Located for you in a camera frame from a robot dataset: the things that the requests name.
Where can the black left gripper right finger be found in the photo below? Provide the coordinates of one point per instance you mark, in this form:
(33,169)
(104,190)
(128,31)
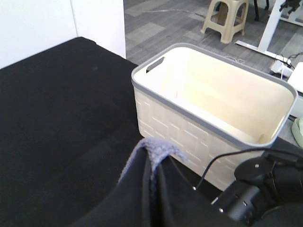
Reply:
(180,206)

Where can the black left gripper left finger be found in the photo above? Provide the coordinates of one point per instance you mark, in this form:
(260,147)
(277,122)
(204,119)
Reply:
(128,205)

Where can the grey-blue towel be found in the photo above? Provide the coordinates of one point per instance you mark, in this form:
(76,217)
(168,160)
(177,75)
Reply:
(157,150)

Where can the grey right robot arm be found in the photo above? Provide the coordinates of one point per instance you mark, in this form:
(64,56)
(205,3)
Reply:
(262,183)

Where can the cream basket with grey rim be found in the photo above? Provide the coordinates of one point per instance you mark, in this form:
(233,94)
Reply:
(208,105)

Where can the beige plastic stool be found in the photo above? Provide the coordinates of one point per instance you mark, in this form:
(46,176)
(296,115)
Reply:
(226,17)

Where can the white desk frame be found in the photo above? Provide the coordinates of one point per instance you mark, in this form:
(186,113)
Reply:
(285,10)

